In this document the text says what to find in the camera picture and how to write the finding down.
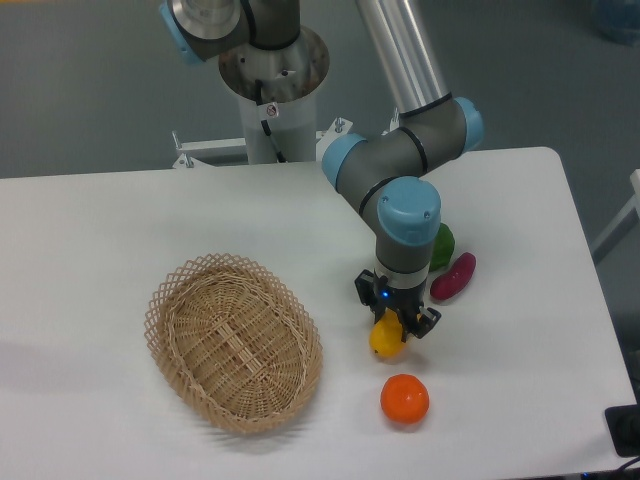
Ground green bok choy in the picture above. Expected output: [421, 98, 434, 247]
[429, 223, 455, 272]

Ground black device at table edge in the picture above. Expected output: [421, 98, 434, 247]
[604, 404, 639, 458]

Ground white frame at right edge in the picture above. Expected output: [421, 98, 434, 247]
[590, 169, 639, 265]

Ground purple sweet potato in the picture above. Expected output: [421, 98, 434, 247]
[430, 252, 477, 301]

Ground white metal base frame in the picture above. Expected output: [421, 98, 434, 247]
[171, 106, 404, 170]

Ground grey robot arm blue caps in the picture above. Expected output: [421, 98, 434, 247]
[159, 1, 484, 338]

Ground black cable on pedestal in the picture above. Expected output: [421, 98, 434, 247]
[253, 78, 287, 164]

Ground woven wicker basket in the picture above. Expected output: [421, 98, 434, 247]
[144, 253, 323, 434]

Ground yellow mango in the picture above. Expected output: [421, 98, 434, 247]
[369, 310, 405, 358]

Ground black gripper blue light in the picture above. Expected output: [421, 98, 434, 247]
[354, 267, 442, 343]

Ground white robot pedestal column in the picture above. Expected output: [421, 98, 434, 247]
[237, 94, 317, 165]

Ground orange tangerine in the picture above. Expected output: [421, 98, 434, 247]
[380, 374, 430, 425]

